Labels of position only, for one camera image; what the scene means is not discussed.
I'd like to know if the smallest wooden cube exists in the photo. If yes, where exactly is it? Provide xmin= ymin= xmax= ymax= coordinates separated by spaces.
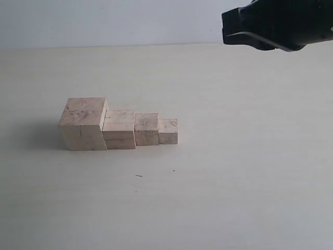
xmin=159 ymin=119 xmax=178 ymax=144

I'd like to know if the third largest wooden cube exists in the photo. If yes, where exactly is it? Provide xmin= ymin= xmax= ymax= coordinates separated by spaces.
xmin=134 ymin=112 xmax=159 ymax=146

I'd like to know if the second largest wooden cube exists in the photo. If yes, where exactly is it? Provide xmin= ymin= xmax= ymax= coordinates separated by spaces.
xmin=102 ymin=109 xmax=136 ymax=149

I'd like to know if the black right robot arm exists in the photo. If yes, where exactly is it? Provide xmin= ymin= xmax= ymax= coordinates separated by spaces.
xmin=221 ymin=0 xmax=332 ymax=52

